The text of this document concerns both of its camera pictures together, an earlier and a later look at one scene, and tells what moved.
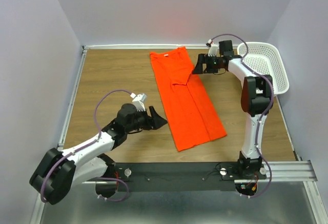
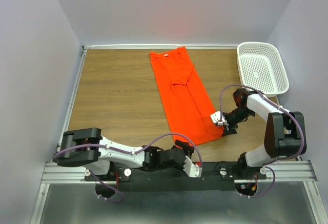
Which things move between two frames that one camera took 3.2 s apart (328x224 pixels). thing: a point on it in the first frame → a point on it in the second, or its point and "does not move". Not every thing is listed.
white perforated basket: [264, 59] does not move
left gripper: [155, 121] → [187, 149]
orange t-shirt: [192, 118] does not move
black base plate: [182, 177] does not move
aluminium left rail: [63, 133] does not move
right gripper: [203, 59] → [227, 129]
